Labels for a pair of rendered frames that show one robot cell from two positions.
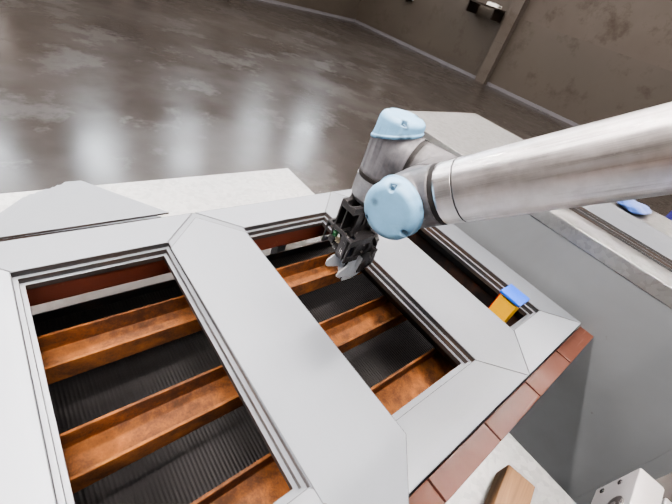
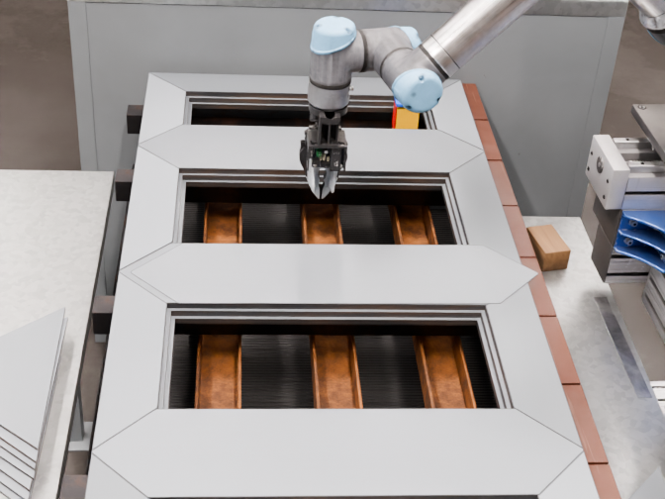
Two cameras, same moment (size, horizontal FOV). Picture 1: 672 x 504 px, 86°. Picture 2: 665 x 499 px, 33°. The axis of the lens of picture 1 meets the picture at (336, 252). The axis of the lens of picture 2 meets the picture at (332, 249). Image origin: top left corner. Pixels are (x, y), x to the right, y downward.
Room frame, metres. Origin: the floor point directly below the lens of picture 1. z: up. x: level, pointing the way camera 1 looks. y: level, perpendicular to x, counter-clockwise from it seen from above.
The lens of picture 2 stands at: (-0.71, 1.26, 2.08)
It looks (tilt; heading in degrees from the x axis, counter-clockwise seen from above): 35 degrees down; 314
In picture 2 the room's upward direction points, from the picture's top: 4 degrees clockwise
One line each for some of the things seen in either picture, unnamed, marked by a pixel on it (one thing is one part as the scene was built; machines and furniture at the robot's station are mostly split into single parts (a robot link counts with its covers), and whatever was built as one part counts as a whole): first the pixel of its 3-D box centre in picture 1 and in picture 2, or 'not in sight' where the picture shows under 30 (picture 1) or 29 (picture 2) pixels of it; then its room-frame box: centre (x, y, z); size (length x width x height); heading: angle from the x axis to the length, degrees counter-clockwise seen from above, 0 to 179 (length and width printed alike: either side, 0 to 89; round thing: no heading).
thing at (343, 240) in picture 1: (356, 225); (326, 134); (0.58, -0.02, 1.05); 0.09 x 0.08 x 0.12; 141
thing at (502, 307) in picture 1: (493, 321); (403, 140); (0.79, -0.48, 0.78); 0.05 x 0.05 x 0.19; 50
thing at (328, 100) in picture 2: (375, 189); (331, 92); (0.58, -0.03, 1.13); 0.08 x 0.08 x 0.05
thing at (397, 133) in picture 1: (393, 148); (333, 51); (0.58, -0.03, 1.21); 0.09 x 0.08 x 0.11; 65
